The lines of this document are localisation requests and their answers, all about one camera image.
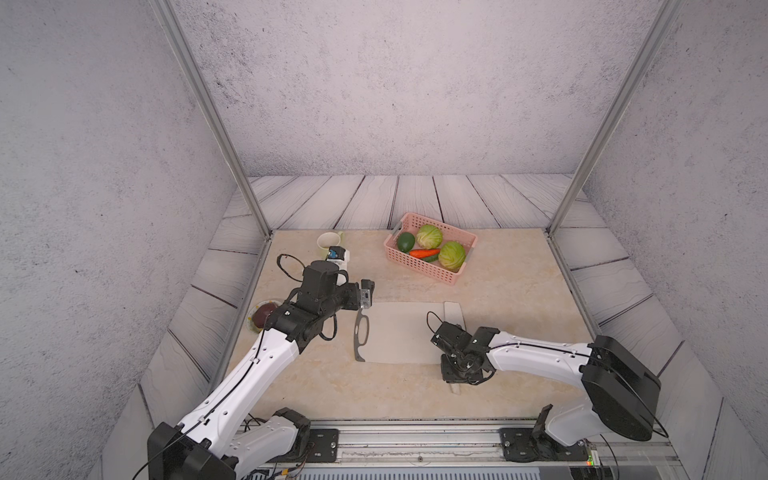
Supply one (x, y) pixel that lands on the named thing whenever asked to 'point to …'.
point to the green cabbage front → (451, 256)
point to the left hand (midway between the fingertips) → (363, 283)
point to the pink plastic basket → (411, 222)
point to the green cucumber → (431, 258)
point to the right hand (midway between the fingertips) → (450, 377)
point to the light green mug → (329, 239)
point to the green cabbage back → (429, 237)
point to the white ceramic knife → (452, 313)
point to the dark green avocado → (406, 241)
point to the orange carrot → (422, 253)
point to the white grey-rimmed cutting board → (400, 333)
